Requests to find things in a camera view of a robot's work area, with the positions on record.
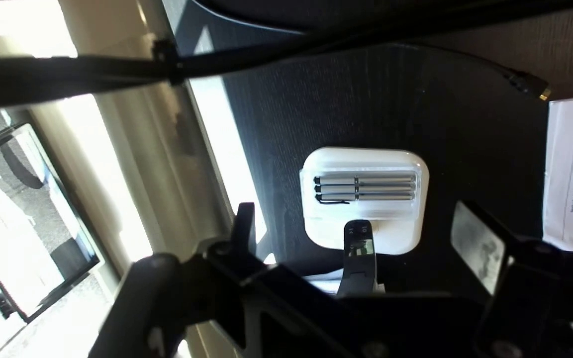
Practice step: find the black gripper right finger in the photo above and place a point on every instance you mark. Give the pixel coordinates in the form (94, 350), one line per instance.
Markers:
(530, 284)

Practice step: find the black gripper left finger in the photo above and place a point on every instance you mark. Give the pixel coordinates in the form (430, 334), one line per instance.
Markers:
(261, 310)

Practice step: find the white desk lamp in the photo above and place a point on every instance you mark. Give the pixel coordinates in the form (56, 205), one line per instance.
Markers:
(363, 203)

